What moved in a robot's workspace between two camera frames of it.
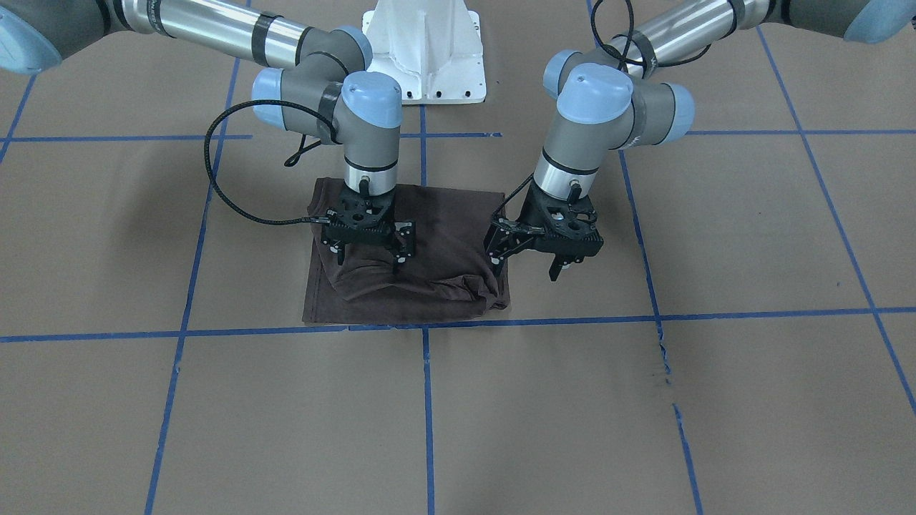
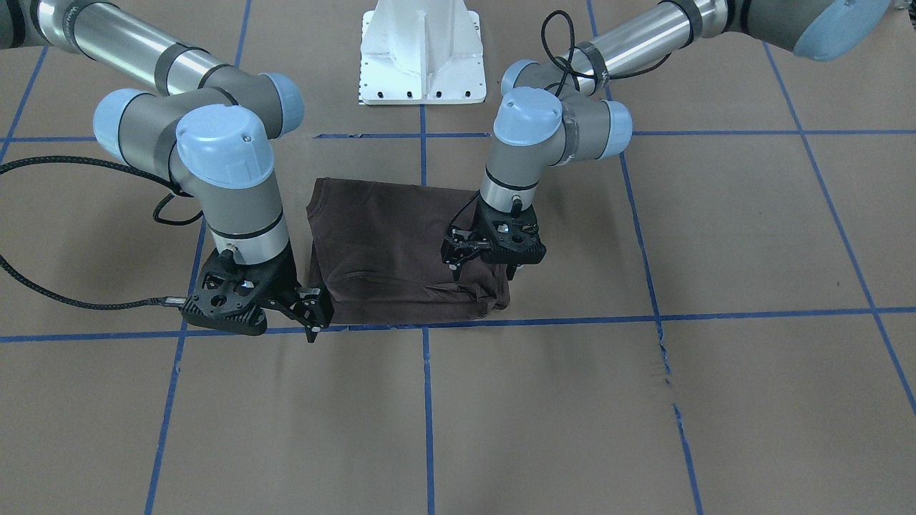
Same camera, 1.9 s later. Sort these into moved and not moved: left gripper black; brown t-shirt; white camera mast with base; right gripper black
Moved: right gripper black; left gripper black
Not moved: white camera mast with base; brown t-shirt
